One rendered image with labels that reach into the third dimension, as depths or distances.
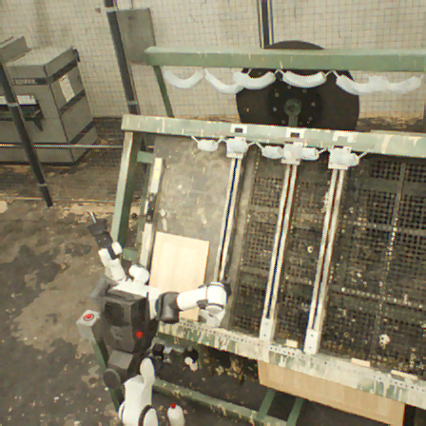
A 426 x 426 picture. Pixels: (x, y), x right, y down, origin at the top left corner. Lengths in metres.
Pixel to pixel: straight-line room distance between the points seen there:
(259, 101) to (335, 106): 0.49
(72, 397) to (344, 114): 2.80
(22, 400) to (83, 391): 0.46
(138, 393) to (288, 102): 1.93
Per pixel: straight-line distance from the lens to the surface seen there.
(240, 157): 2.95
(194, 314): 3.17
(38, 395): 4.34
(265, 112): 3.40
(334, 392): 3.41
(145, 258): 3.28
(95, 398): 4.14
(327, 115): 3.28
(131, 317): 2.61
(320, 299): 2.83
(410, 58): 3.01
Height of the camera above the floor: 3.11
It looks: 34 degrees down
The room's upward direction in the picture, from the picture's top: 9 degrees counter-clockwise
